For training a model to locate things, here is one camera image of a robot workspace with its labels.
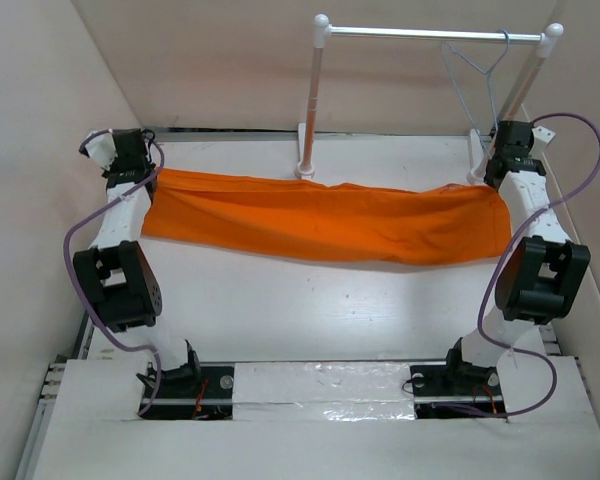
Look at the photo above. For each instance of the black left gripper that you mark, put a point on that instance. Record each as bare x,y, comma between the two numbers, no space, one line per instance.
113,171

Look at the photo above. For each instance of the orange trousers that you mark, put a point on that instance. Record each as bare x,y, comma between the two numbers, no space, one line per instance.
305,220

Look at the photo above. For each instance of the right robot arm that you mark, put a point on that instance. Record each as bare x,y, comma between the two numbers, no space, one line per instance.
540,272

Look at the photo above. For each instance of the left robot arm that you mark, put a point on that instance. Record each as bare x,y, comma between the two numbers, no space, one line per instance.
113,274

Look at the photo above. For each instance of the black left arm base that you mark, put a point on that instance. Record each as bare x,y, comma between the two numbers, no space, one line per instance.
209,398

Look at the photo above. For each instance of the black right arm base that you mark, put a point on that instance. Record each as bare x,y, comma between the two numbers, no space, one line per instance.
436,397

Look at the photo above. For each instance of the white garment rack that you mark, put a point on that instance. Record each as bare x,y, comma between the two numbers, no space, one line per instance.
399,81

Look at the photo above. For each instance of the silver tape strip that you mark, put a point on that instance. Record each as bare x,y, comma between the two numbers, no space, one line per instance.
322,391

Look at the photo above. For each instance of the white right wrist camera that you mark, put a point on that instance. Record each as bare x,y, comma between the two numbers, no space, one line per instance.
542,138

